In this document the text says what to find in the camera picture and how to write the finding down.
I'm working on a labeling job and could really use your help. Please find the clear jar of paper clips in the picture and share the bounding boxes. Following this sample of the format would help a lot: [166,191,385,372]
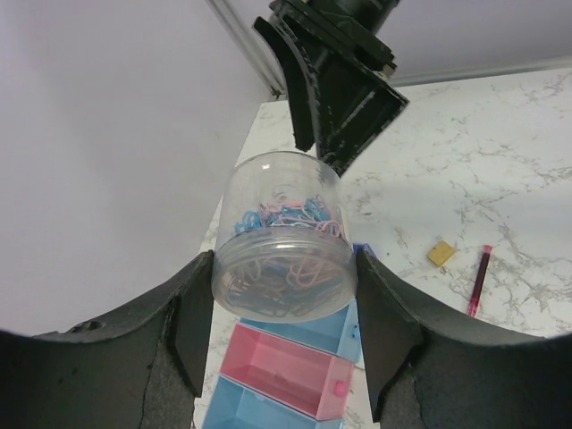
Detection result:
[212,151,358,324]

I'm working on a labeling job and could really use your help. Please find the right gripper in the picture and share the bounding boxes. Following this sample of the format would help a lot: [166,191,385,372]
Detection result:
[253,1,408,176]

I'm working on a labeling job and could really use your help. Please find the yellow eraser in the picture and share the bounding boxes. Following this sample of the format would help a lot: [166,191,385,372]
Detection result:
[426,240,457,267]

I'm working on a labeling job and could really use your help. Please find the light blue drawer box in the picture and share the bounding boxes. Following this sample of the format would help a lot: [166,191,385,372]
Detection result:
[201,375,343,429]

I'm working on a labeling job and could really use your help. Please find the sky blue drawer box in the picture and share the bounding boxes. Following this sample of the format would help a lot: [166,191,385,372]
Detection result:
[240,300,361,363]

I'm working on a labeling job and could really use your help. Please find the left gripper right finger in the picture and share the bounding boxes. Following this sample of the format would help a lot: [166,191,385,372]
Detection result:
[356,252,571,428]

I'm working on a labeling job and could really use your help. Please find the red pen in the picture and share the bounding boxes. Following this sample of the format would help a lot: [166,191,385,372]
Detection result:
[467,245,492,317]

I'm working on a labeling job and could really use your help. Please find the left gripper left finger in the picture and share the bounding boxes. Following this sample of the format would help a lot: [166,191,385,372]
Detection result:
[1,251,214,428]

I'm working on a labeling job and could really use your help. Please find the pink drawer box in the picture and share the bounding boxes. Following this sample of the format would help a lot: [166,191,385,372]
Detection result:
[220,324,355,421]

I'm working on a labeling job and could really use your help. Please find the purple drawer box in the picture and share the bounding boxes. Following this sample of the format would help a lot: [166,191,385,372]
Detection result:
[353,243,376,257]

